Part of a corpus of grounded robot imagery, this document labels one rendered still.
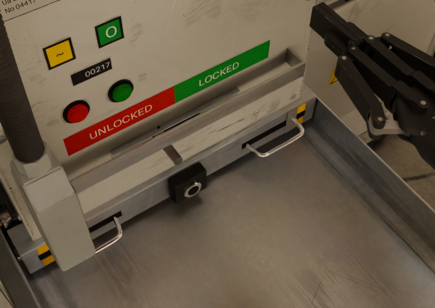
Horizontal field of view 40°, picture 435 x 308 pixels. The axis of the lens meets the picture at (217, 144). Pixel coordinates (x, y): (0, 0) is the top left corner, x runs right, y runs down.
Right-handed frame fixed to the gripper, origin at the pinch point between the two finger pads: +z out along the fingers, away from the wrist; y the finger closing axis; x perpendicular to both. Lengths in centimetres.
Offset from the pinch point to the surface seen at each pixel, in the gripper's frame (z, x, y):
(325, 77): 38, -66, 44
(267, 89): 9.4, -17.7, -1.0
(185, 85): 13.2, -13.7, -12.2
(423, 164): 24, -123, 87
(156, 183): 12.1, -30.7, -18.7
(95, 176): 9.2, -17.3, -28.3
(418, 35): 38, -70, 79
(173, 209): 10.9, -38.4, -17.0
